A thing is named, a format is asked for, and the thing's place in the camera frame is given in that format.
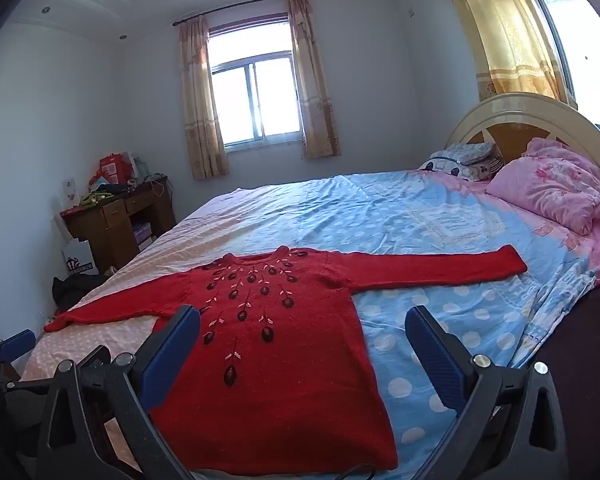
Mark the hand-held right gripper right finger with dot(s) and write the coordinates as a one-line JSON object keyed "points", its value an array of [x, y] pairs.
{"points": [[432, 355]]}

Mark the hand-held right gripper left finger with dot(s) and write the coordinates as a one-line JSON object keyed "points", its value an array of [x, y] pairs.
{"points": [[175, 350]]}

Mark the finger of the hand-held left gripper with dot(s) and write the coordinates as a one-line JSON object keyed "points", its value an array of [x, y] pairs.
{"points": [[27, 386], [16, 344]]}

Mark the red knit sweater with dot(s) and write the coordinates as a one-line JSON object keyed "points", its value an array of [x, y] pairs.
{"points": [[280, 385]]}

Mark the black bag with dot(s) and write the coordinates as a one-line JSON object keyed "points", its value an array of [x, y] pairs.
{"points": [[75, 292]]}

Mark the white paper bag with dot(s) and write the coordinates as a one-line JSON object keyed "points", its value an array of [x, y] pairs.
{"points": [[80, 260]]}

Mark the purple box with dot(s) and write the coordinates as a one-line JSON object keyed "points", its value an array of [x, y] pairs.
{"points": [[142, 235]]}

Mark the white printed card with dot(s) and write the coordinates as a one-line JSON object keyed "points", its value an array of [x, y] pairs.
{"points": [[70, 192]]}

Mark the brown wooden desk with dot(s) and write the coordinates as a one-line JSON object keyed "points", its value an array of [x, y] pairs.
{"points": [[105, 230]]}

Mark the green cloth bundle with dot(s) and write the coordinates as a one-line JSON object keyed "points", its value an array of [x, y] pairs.
{"points": [[92, 199]]}

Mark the bed with polka dot sheet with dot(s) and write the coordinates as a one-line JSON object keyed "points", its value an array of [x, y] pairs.
{"points": [[405, 210]]}

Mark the dark cloth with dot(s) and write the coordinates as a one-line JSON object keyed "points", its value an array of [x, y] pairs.
{"points": [[114, 190]]}

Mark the red gift box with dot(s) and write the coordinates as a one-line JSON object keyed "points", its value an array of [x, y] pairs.
{"points": [[112, 169]]}

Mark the pale green bottle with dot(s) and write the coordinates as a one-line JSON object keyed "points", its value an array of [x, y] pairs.
{"points": [[139, 166]]}

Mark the panda print pillow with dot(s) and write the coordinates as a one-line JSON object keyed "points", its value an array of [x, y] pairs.
{"points": [[475, 170]]}

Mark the grey patterned pillow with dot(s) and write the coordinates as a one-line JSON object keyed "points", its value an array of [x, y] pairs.
{"points": [[465, 152]]}

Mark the pink quilt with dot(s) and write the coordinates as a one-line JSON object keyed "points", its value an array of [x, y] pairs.
{"points": [[550, 185]]}

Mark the cream wooden headboard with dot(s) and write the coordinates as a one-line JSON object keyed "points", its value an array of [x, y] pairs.
{"points": [[510, 135]]}

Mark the beige patterned curtain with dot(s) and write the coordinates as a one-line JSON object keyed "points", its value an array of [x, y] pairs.
{"points": [[200, 110], [312, 85]]}

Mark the sliding window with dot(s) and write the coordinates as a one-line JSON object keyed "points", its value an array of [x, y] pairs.
{"points": [[255, 95]]}

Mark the yellow curtain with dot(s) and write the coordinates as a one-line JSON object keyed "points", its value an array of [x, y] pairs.
{"points": [[510, 35]]}

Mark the large bright window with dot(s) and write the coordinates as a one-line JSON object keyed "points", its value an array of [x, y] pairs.
{"points": [[585, 50]]}

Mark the black curtain rod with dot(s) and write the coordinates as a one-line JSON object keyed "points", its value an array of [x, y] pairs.
{"points": [[240, 6]]}

